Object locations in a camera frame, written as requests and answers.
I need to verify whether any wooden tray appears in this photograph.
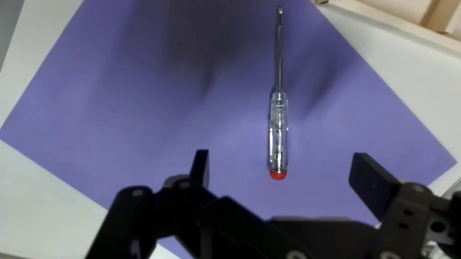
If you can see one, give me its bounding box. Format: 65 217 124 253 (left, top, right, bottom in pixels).
311 0 461 54

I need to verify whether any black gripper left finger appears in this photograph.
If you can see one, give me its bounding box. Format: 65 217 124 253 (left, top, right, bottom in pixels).
85 148 261 259

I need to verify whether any purple paper sheet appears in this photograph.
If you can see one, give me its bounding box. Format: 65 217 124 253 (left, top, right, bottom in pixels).
0 0 458 259

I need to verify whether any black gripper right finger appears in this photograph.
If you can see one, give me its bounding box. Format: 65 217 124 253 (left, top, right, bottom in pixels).
347 150 461 259

